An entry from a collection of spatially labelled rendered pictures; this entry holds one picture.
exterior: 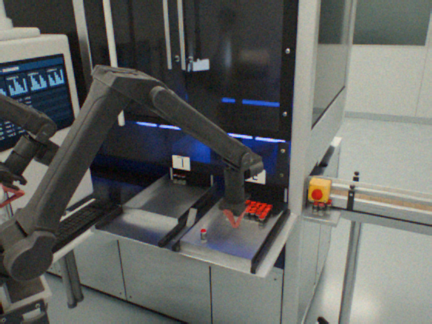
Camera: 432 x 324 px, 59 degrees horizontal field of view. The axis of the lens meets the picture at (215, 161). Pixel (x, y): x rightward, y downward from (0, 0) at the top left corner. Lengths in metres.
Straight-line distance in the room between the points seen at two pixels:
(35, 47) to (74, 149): 0.99
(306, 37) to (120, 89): 0.78
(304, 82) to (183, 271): 1.11
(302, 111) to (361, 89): 4.69
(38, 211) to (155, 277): 1.41
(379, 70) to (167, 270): 4.65
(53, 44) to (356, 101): 4.96
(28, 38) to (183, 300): 1.41
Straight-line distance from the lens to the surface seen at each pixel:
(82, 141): 0.72
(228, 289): 1.90
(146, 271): 2.12
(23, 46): 1.64
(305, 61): 1.34
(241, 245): 1.34
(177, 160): 1.66
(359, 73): 6.00
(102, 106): 0.71
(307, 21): 1.33
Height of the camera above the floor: 1.66
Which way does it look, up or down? 23 degrees down
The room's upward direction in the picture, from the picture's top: 2 degrees counter-clockwise
